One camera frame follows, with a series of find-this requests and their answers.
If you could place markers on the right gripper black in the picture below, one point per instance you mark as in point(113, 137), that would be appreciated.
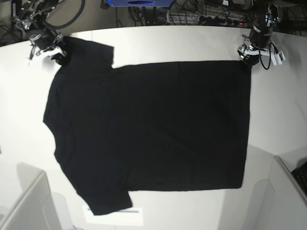
point(45, 40)

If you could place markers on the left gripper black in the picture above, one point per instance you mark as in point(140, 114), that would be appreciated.
point(250, 54)

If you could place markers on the black T-shirt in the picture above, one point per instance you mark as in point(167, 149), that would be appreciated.
point(175, 126)

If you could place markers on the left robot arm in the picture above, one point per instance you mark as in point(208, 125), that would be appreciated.
point(258, 43)

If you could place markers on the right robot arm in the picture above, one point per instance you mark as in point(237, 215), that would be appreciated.
point(31, 19)

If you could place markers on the black power strip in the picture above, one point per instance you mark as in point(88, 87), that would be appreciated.
point(222, 21)

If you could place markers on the blue box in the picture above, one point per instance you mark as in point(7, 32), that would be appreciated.
point(130, 3)

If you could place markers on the black keyboard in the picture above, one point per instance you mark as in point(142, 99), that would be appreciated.
point(300, 174)

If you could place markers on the right grey partition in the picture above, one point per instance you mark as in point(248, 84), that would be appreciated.
point(270, 197)

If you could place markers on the grey partition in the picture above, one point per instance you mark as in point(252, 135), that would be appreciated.
point(270, 197)
point(34, 208)

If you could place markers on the left grey partition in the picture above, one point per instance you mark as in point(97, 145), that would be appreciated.
point(34, 208)

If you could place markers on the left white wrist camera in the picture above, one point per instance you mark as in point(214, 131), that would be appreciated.
point(277, 58)

